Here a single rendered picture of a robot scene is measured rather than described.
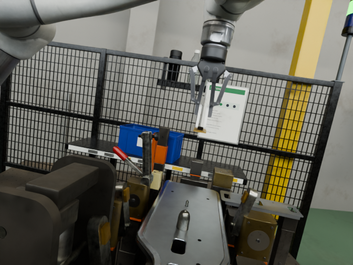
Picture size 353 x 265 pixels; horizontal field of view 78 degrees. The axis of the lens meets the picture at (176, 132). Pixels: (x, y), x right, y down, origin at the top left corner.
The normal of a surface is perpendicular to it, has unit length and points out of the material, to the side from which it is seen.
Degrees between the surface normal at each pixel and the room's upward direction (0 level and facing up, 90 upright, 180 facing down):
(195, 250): 0
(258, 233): 90
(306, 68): 90
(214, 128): 90
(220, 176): 90
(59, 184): 0
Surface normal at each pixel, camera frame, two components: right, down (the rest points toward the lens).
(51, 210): 0.86, -0.48
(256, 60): 0.15, 0.16
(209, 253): 0.16, -0.98
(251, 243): -0.13, 0.12
